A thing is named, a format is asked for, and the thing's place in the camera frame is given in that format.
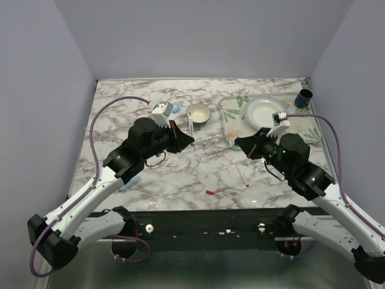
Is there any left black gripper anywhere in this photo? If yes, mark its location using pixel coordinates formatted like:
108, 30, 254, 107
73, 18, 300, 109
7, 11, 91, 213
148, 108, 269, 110
143, 120, 194, 160

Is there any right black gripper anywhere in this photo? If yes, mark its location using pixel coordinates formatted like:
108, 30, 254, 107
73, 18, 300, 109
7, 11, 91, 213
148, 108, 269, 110
236, 126, 292, 177

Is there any white pen blue tip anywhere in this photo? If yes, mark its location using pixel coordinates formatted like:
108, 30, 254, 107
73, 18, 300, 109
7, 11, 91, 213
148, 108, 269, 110
188, 117, 194, 138

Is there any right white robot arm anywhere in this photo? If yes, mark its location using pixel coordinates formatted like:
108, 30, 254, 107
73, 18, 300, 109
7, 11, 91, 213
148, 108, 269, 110
235, 128, 384, 284

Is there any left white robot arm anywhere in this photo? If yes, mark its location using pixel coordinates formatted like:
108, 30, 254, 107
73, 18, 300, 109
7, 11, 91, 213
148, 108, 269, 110
27, 117, 194, 270

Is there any white pen red tip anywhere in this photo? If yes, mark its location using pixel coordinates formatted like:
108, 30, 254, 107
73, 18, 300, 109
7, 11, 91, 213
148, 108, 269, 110
236, 165, 250, 187

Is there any floral leaf serving tray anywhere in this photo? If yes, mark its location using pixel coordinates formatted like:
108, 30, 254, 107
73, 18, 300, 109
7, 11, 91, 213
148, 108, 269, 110
219, 92, 321, 149

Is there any light blue eraser block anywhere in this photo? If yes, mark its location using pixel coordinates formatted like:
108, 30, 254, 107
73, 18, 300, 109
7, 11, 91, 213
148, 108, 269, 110
171, 106, 180, 113

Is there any teal bowl cream inside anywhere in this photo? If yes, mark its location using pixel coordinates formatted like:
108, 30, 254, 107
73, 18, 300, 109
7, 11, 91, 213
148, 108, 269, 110
186, 104, 212, 127

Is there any white plate blue rim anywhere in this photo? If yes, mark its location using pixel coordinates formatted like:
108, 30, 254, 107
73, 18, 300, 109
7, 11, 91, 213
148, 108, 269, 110
242, 96, 287, 132

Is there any dark blue cup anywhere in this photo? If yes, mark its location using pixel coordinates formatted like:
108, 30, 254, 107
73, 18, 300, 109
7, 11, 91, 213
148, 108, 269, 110
294, 89, 313, 108

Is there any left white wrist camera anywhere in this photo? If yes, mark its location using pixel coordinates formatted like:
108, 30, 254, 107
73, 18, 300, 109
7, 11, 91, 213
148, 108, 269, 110
150, 102, 173, 128

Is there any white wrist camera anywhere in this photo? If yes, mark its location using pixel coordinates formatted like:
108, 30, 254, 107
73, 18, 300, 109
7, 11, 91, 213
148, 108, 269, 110
150, 102, 173, 128
267, 112, 291, 137

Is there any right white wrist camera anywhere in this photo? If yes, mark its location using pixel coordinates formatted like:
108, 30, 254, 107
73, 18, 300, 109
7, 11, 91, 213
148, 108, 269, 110
267, 112, 291, 137

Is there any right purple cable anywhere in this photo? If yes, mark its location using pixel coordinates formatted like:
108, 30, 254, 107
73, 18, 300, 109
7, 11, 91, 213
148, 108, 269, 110
285, 113, 385, 232

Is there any purple cable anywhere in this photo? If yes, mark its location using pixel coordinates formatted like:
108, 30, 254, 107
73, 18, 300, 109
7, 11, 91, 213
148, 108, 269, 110
29, 96, 153, 278
285, 113, 385, 232

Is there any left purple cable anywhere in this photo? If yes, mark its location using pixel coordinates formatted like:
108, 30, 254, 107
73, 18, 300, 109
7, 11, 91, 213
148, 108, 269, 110
29, 96, 153, 278

